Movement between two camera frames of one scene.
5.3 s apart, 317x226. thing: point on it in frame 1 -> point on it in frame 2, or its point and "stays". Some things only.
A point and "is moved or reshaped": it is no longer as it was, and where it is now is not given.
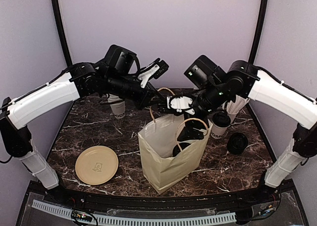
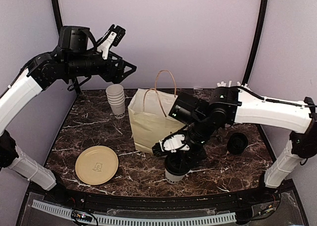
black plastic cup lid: (221, 119) is moved or reshaped
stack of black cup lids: (237, 143) stays
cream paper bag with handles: (161, 168) is moved or reshaped
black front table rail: (50, 192) stays
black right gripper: (194, 133) -> (194, 158)
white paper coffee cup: (217, 132) -> (173, 178)
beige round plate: (96, 165) stays
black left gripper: (146, 99) -> (117, 76)
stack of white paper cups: (118, 108) stays
